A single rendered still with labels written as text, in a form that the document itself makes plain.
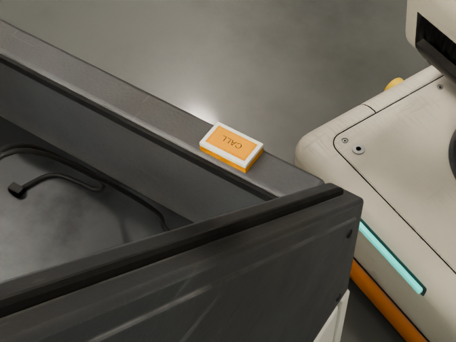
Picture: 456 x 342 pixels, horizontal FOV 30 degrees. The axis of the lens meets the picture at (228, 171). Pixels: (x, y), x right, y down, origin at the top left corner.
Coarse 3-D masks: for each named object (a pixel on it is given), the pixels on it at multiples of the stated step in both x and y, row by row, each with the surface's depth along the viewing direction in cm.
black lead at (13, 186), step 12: (12, 144) 70; (24, 144) 71; (0, 156) 68; (48, 156) 72; (60, 156) 77; (72, 168) 75; (84, 168) 76; (36, 180) 91; (72, 180) 91; (108, 180) 79; (12, 192) 90; (24, 192) 90; (144, 204) 84
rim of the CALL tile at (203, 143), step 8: (208, 136) 77; (248, 136) 77; (200, 144) 77; (208, 144) 77; (256, 144) 77; (216, 152) 76; (224, 152) 76; (256, 152) 76; (232, 160) 76; (240, 160) 75; (248, 160) 75
